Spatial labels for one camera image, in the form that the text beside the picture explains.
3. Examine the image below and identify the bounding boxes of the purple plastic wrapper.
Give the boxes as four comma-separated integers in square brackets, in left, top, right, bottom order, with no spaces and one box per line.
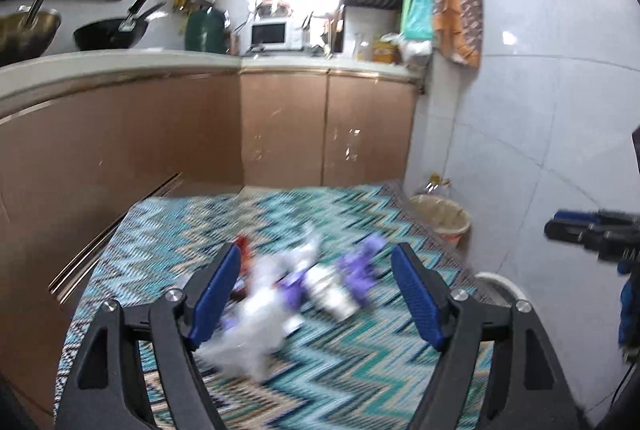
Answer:
[337,232,385,308]

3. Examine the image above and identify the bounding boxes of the teal plastic bag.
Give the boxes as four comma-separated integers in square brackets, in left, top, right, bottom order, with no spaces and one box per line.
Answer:
[400,0,436,39]

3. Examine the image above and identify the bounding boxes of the black cable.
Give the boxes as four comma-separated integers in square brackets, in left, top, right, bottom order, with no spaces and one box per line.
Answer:
[609,345,640,413]

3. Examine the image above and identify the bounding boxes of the black frying pan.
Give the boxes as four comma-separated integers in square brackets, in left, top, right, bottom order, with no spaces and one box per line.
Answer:
[73,0,167,53]

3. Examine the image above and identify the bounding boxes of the green jug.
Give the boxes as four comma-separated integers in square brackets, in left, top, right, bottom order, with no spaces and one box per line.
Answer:
[184,6,229,54]

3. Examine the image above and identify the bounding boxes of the yellow oil bottle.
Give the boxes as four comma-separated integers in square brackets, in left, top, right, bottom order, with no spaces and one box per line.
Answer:
[372,37,401,64]

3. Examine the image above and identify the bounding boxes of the clear bottle with yellow cap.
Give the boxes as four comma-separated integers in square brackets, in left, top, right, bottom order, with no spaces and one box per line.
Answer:
[424,174,452,199]

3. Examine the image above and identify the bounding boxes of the silver wrapper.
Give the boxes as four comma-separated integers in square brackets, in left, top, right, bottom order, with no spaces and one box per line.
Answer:
[304,260,362,323]

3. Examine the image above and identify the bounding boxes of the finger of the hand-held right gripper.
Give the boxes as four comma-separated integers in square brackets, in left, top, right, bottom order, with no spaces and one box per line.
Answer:
[554,208,640,232]
[544,220,628,263]

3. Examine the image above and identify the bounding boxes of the white plastic bag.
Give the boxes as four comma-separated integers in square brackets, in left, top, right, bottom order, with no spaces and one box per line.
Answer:
[400,36,435,67]

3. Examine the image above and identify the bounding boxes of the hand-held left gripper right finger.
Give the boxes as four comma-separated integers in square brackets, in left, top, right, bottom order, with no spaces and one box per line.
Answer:
[390,241,583,430]

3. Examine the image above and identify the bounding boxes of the zigzag patterned tablecloth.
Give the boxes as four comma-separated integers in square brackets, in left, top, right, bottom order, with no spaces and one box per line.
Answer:
[54,181,497,430]

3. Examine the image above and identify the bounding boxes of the white microwave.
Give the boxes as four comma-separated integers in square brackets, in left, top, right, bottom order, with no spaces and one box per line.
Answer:
[249,18,292,50]

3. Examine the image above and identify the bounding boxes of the clear plastic bag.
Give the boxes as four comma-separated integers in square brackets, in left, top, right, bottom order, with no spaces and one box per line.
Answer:
[197,230,323,383]

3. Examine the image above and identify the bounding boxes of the brown kitchen cabinet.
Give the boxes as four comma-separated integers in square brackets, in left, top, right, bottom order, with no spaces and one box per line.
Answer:
[0,67,420,416]

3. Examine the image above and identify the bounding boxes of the white trash bin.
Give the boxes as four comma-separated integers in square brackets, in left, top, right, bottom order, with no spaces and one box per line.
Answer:
[472,272,530,308]

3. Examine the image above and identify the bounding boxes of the beige trash bin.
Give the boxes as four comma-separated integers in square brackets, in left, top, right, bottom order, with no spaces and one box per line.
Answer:
[409,193,472,252]

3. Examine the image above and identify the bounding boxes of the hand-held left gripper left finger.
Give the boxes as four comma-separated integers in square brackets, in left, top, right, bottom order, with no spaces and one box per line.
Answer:
[54,241,243,430]

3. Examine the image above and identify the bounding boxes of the translucent bin liner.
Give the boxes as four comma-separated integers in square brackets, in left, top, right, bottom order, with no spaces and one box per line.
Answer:
[409,193,472,236]

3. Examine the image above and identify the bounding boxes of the red snack wrapper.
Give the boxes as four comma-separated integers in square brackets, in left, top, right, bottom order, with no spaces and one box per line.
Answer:
[231,234,257,302]

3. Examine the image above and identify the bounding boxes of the glass jar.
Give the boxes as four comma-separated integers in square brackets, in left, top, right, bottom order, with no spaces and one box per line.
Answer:
[354,34,374,62]

